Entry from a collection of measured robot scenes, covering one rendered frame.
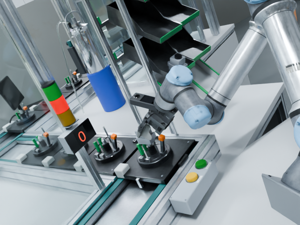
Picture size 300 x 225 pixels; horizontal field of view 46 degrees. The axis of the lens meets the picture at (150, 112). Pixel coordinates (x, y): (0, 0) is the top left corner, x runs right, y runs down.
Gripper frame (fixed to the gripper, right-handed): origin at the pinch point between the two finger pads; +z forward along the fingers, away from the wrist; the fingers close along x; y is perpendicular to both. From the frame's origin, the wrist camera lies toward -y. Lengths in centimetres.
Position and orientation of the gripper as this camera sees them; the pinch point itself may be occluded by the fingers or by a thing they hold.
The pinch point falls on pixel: (141, 130)
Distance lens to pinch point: 134.6
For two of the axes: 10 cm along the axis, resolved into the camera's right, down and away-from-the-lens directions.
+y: 7.8, 6.1, -1.3
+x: 5.4, -5.5, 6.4
